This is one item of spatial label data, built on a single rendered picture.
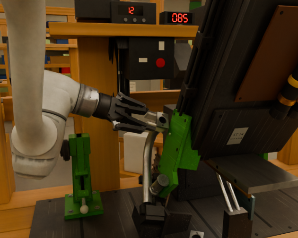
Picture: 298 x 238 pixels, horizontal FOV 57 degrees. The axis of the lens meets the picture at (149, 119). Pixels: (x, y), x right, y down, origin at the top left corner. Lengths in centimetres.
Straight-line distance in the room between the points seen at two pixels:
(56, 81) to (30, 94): 21
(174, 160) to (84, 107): 30
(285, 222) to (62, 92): 82
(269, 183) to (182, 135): 26
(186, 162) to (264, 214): 38
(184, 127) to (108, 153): 45
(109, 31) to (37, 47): 47
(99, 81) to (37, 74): 55
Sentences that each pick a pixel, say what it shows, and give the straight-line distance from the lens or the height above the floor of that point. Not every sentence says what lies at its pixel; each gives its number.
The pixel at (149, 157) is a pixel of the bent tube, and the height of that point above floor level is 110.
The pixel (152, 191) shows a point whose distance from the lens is 86.
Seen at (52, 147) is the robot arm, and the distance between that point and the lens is 69.
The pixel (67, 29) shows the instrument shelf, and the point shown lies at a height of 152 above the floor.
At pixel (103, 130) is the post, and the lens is 112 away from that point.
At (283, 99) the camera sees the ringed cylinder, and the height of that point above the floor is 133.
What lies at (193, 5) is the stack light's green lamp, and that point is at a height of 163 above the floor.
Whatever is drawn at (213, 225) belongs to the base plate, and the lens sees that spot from 98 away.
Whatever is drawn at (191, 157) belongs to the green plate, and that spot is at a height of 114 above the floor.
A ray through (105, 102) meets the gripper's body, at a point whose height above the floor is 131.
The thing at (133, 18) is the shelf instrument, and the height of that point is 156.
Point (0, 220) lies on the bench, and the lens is 114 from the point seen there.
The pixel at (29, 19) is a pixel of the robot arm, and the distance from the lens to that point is 49.
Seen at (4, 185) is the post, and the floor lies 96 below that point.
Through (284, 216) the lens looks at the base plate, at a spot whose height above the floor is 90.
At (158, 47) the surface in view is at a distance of 101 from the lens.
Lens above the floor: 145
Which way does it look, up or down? 14 degrees down
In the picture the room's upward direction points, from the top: straight up
